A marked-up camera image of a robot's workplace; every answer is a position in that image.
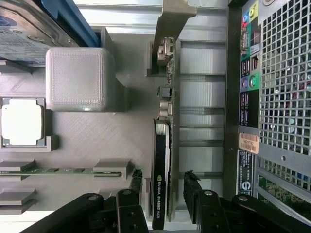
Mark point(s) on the black open PC case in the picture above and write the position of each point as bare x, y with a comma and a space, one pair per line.
272, 148

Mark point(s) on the green RAM stick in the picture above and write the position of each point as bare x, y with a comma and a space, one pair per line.
60, 171

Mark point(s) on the silver CPU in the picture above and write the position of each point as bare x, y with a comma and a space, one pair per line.
22, 121

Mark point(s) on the silver hard disk blue label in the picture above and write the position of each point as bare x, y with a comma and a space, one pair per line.
14, 31

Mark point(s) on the blue disk caddy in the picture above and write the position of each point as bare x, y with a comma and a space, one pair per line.
73, 19

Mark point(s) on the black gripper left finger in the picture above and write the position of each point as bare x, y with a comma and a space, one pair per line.
128, 213

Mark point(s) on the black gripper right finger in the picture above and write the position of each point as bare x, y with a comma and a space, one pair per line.
209, 213

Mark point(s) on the grey parts rack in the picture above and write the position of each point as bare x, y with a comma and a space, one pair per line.
92, 136

